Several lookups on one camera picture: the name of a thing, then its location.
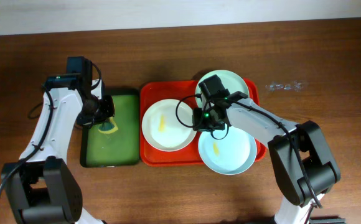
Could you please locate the cream white plate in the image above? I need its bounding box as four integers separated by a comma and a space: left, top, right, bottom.
141, 99, 197, 152

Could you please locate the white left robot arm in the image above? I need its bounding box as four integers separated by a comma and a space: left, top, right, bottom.
0, 73, 115, 223

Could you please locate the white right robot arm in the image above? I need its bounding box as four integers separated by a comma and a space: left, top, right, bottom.
192, 91, 345, 223

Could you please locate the green tray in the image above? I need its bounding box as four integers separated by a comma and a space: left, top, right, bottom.
80, 88, 139, 168

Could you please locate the red tray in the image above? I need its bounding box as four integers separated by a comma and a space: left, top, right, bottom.
139, 78, 268, 167

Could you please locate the yellow green sponge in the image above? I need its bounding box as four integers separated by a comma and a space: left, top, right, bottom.
98, 117, 118, 134

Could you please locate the light blue plate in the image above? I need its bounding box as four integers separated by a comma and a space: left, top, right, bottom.
198, 127, 258, 175

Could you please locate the mint green plate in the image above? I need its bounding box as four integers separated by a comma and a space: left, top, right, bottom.
195, 70, 250, 98

